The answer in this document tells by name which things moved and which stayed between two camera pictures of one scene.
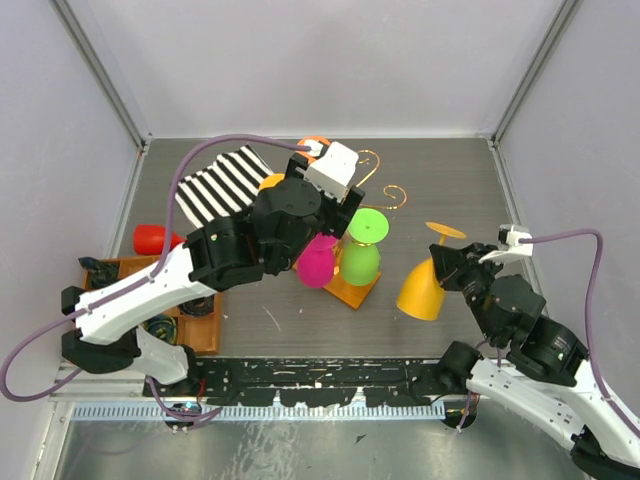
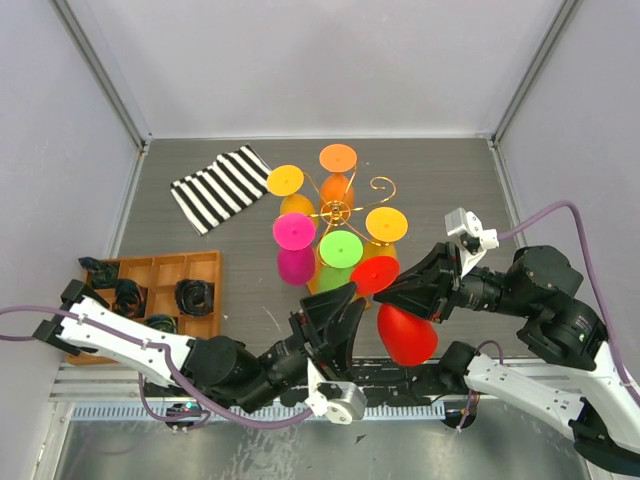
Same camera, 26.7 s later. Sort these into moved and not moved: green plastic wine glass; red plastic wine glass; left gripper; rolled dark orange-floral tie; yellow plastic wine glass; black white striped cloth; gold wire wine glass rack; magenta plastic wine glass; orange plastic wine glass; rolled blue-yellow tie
Moved: yellow plastic wine glass; orange plastic wine glass; magenta plastic wine glass; gold wire wine glass rack; left gripper; red plastic wine glass; green plastic wine glass
Not moved: rolled blue-yellow tie; rolled dark orange-floral tie; black white striped cloth
